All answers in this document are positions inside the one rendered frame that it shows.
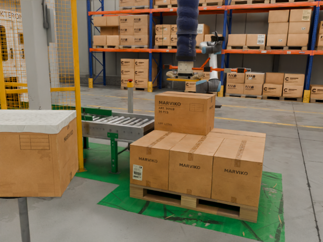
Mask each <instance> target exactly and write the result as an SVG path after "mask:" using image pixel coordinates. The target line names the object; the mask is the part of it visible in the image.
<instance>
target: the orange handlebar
mask: <svg viewBox="0 0 323 242"><path fill-rule="evenodd" d="M171 68H172V69H178V66H171ZM192 70H203V68H192ZM211 71H224V69H221V68H212V69H211ZM231 71H233V72H236V69H231Z"/></svg>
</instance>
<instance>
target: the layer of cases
mask: <svg viewBox="0 0 323 242"><path fill-rule="evenodd" d="M265 138H266V134H265V133H256V132H246V131H237V130H228V129H218V128H213V129H212V130H211V131H210V132H209V133H208V134H207V135H206V136H204V135H196V134H188V133H177V132H169V131H161V130H153V131H152V132H150V133H148V134H147V135H145V136H143V137H141V138H140V139H138V140H136V141H135V142H133V143H132V144H130V183H131V184H136V185H142V186H147V187H152V188H157V189H162V190H169V191H172V192H178V193H183V194H189V195H195V196H200V197H205V198H211V199H215V200H221V201H226V202H231V203H236V204H241V205H247V206H253V207H258V203H259V195H260V187H261V176H262V167H263V158H264V148H265Z"/></svg>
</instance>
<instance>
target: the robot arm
mask: <svg viewBox="0 0 323 242"><path fill-rule="evenodd" d="M212 34H214V36H211V41H204V42H201V43H200V44H199V48H200V49H201V50H202V54H209V57H210V60H209V67H212V68H217V54H221V52H222V41H225V37H224V36H218V34H217V32H216V31H215V32H212ZM220 90H221V81H219V79H218V71H212V72H210V79H209V80H208V81H207V80H201V81H198V82H196V93H201V94H206V93H207V92H220Z"/></svg>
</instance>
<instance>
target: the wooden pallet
mask: <svg viewBox="0 0 323 242"><path fill-rule="evenodd" d="M147 189H150V190H155V191H160V192H165V193H170V194H177V195H181V200H178V199H173V198H168V197H163V196H158V195H153V194H148V193H147ZM130 197H132V198H137V199H142V200H147V201H152V202H156V203H161V204H166V205H171V206H176V207H181V208H186V209H191V210H196V211H200V212H205V213H210V214H215V215H219V216H224V217H229V218H235V219H239V220H244V221H249V222H254V223H257V216H258V207H253V206H247V205H241V204H236V203H231V202H226V201H221V200H215V199H211V198H205V197H200V196H195V195H189V194H183V193H178V192H172V191H169V190H162V189H157V188H152V187H147V186H142V185H136V184H131V183H130ZM199 199H202V200H207V201H213V202H217V203H223V204H228V205H233V206H239V207H240V212H239V211H234V210H229V209H224V208H219V207H214V206H208V205H203V204H199Z"/></svg>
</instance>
